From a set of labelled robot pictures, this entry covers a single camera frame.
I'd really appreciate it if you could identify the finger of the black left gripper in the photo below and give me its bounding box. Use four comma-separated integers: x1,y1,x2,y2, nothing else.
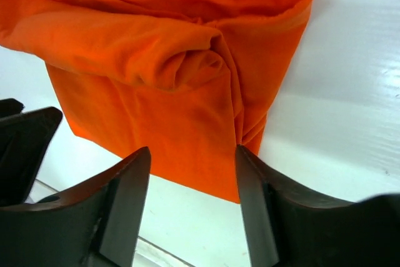
0,98,24,118
1,107,63,206

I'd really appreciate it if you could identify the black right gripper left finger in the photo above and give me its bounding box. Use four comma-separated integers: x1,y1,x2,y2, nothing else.
1,147,151,266

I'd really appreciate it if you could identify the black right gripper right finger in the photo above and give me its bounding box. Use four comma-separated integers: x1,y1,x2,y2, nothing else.
235,145,399,266

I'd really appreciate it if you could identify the orange t shirt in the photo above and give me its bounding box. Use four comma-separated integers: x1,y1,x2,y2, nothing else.
1,0,313,203

